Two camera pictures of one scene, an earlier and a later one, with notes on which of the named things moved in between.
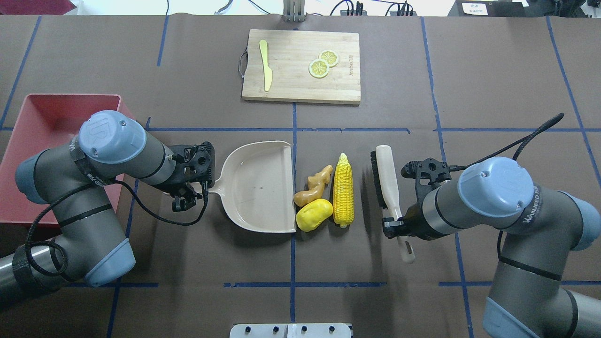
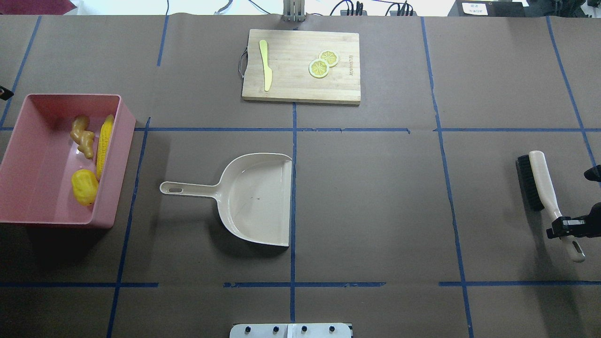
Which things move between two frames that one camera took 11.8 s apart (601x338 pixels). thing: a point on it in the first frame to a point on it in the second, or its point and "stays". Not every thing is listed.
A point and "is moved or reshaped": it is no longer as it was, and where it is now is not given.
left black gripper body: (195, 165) to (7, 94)
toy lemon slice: (331, 57) stays
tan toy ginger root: (316, 184) is moved or reshaped
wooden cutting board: (289, 54) stays
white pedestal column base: (290, 330) stays
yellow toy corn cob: (343, 192) is moved or reshaped
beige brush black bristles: (381, 160) is moved or reshaped
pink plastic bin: (47, 121) stays
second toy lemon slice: (319, 68) stays
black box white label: (487, 8) stays
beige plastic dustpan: (256, 186) is moved or reshaped
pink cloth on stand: (35, 7) stays
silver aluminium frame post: (294, 11) stays
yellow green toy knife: (268, 72) stays
